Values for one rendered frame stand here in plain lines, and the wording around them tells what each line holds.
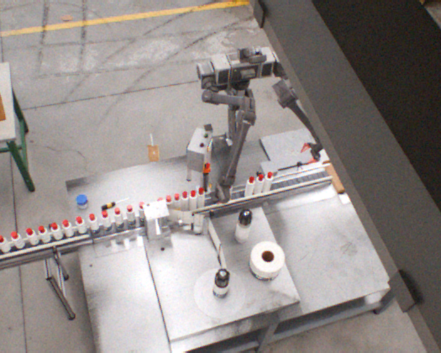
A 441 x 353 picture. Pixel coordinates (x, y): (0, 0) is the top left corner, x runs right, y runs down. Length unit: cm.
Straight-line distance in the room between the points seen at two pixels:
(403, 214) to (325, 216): 303
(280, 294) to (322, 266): 36
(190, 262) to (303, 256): 73
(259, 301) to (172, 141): 213
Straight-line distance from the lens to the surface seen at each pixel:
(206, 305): 294
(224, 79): 319
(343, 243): 333
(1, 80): 429
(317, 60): 44
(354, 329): 404
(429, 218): 36
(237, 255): 309
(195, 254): 307
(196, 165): 284
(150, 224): 294
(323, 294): 314
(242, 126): 273
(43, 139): 482
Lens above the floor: 367
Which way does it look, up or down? 56 degrees down
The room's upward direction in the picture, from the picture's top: 7 degrees clockwise
